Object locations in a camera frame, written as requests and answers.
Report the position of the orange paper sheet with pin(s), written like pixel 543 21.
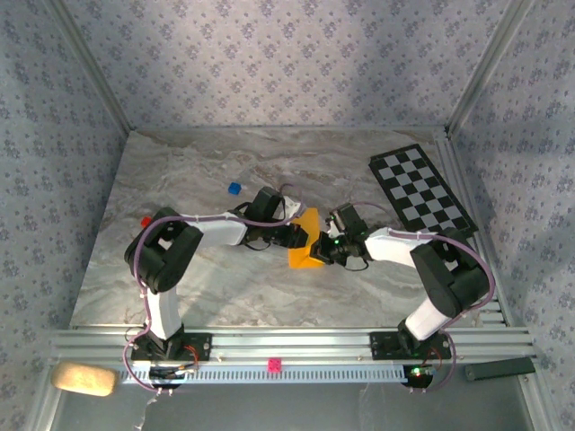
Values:
pixel 298 260

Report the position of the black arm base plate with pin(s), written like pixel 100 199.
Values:
pixel 202 345
pixel 382 345

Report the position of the tan sponge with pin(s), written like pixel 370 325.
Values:
pixel 83 379

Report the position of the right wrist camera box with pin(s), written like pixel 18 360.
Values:
pixel 333 229

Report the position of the black flat bar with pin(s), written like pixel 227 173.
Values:
pixel 498 369

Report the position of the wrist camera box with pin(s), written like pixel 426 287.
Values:
pixel 294 208
pixel 333 229

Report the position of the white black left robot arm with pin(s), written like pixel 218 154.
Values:
pixel 215 231

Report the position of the long aluminium mounting rail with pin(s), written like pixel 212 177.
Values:
pixel 292 343

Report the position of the black white checkerboard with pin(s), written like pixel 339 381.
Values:
pixel 422 193

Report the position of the small pink block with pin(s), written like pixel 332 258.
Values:
pixel 274 365

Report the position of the small red cube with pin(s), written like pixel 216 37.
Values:
pixel 146 222

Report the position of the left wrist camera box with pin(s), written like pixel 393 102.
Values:
pixel 294 208

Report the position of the aluminium frame post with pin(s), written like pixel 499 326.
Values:
pixel 485 67
pixel 92 67

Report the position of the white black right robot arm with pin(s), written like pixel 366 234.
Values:
pixel 395 247

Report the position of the small blue cube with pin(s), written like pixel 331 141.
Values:
pixel 233 188

